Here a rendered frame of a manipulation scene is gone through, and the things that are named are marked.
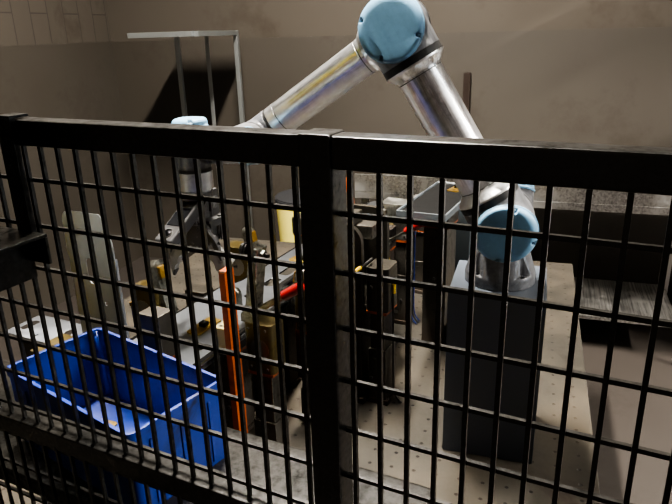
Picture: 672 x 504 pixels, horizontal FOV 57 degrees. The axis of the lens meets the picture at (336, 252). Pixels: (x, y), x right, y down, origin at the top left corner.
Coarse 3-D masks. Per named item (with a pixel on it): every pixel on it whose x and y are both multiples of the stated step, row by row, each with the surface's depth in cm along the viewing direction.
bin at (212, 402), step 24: (96, 336) 105; (48, 360) 99; (72, 360) 102; (120, 360) 104; (168, 360) 95; (24, 384) 91; (96, 384) 107; (120, 384) 106; (168, 384) 97; (216, 384) 88; (96, 408) 105; (144, 408) 104; (192, 408) 85; (216, 408) 89; (144, 432) 78; (192, 432) 86; (48, 456) 94; (216, 456) 91; (96, 480) 86; (120, 480) 82
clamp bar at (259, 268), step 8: (240, 248) 127; (256, 248) 126; (264, 248) 127; (264, 256) 126; (256, 264) 126; (264, 264) 129; (248, 272) 128; (256, 272) 127; (264, 272) 130; (248, 280) 128; (256, 280) 128; (248, 288) 129; (256, 288) 129; (248, 296) 130; (248, 304) 130
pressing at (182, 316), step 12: (372, 204) 236; (288, 252) 187; (288, 276) 169; (216, 288) 163; (240, 288) 162; (264, 288) 161; (264, 300) 154; (288, 300) 154; (180, 312) 149; (204, 312) 148; (216, 312) 148; (240, 312) 148; (180, 324) 142; (216, 324) 142; (240, 324) 142; (180, 336) 137; (204, 336) 136; (240, 336) 136; (180, 348) 131; (192, 348) 131; (192, 360) 126; (204, 360) 126
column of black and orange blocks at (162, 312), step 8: (144, 312) 101; (160, 312) 101; (168, 312) 102; (144, 320) 101; (160, 320) 100; (168, 320) 102; (144, 328) 102; (152, 328) 101; (160, 328) 100; (168, 328) 102; (144, 336) 102; (144, 344) 103; (152, 344) 102; (168, 344) 103; (168, 352) 103
